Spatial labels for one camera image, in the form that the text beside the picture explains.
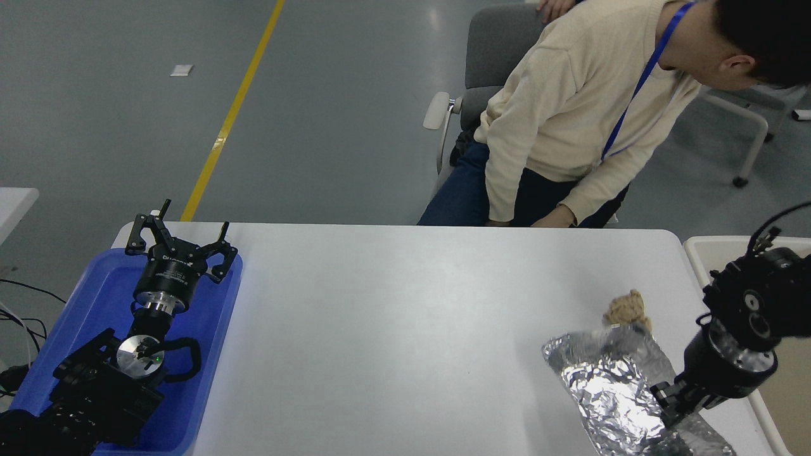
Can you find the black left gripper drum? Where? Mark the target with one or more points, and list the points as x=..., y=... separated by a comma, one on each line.
x=168, y=275

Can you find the person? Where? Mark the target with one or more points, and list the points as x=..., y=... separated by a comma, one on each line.
x=570, y=95

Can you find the white frame chair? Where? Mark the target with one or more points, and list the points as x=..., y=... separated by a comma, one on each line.
x=756, y=149

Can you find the large pale bin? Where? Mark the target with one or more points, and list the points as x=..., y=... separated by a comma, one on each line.
x=719, y=253

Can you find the person's left hand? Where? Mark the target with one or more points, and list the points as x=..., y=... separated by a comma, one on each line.
x=559, y=218

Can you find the crumpled tan paper ball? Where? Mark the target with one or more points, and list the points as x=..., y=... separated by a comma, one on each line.
x=627, y=309

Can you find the person's right hand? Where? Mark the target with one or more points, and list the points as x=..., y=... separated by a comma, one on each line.
x=498, y=223

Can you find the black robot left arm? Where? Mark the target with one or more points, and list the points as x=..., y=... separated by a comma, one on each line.
x=95, y=392

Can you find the black jacket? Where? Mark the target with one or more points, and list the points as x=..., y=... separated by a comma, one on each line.
x=466, y=149

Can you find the blue plastic tray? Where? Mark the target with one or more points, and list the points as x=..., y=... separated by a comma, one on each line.
x=209, y=354

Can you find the foil plate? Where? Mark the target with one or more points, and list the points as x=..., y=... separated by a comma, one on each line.
x=608, y=386

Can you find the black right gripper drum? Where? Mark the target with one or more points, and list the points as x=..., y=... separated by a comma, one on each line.
x=713, y=373

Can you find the white side table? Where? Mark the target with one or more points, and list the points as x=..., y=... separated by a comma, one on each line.
x=14, y=206

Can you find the person's hand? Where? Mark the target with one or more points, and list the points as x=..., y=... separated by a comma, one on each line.
x=555, y=7

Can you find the grey white office chair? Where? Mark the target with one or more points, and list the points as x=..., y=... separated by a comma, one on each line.
x=500, y=44

